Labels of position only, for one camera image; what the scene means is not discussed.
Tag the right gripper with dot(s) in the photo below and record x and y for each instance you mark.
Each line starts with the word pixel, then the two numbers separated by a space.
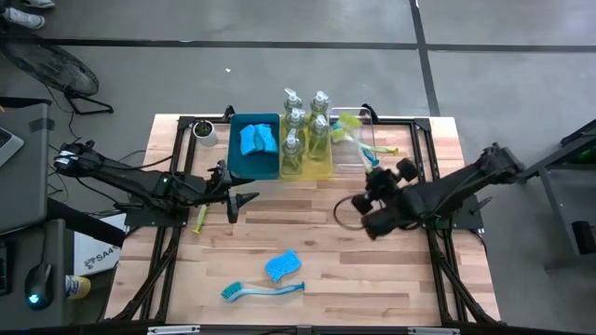
pixel 391 188

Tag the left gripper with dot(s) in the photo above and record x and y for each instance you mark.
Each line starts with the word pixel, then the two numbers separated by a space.
pixel 219 188

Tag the blue dish brush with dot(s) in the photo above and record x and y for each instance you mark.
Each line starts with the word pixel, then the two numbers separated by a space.
pixel 372 158
pixel 261 291

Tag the clear dish soap bottle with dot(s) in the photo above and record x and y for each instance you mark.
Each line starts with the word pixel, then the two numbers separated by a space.
pixel 319 104
pixel 319 142
pixel 291 158
pixel 295 124
pixel 292 100

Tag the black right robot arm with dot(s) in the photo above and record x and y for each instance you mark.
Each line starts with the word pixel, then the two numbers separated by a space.
pixel 456 183

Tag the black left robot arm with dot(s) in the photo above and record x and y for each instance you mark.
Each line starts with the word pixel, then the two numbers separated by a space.
pixel 139 183

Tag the teal plastic bin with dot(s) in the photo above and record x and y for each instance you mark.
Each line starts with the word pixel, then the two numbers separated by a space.
pixel 253 167

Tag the clear plastic bin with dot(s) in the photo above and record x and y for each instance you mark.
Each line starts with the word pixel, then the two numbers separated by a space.
pixel 344 163

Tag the yellow plastic bin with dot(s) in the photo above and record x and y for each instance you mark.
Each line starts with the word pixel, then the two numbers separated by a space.
pixel 321 171

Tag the white pot with plant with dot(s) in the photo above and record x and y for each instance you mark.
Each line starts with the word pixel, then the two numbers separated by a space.
pixel 207 137

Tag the white cardboard box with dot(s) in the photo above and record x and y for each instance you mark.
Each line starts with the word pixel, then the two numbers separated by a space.
pixel 93 260

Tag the grey metal stand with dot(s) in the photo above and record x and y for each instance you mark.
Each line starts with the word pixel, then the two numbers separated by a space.
pixel 556 214

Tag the white and yellow can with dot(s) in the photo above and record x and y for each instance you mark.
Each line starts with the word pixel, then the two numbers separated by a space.
pixel 80 287

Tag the grey tape piece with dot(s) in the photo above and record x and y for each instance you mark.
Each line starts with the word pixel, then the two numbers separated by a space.
pixel 42 124

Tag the black box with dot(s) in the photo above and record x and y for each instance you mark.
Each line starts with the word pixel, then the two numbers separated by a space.
pixel 584 237

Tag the black computer mouse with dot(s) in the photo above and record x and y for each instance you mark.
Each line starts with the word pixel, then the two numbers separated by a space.
pixel 39 284

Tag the black floor fan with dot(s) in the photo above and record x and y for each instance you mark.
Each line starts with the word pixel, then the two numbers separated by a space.
pixel 51 65

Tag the black bar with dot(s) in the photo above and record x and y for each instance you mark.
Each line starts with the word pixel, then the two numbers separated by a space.
pixel 23 102

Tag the grey laptop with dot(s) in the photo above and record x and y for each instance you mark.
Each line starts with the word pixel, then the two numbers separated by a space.
pixel 7 144

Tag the dark keyboard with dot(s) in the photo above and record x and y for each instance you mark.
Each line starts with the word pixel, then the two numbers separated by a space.
pixel 4 270

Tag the dark grey desk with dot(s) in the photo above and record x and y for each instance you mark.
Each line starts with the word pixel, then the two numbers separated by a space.
pixel 18 316

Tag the person's shoe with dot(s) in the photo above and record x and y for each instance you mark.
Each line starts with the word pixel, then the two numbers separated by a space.
pixel 23 18
pixel 39 4

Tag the black table rig frame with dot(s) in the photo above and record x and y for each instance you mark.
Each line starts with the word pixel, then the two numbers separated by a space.
pixel 423 124

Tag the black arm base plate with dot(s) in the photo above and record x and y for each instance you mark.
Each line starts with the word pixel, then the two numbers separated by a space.
pixel 153 222
pixel 472 222

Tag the silver metal bracket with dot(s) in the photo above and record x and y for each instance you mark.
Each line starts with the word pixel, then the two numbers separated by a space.
pixel 172 330
pixel 433 331

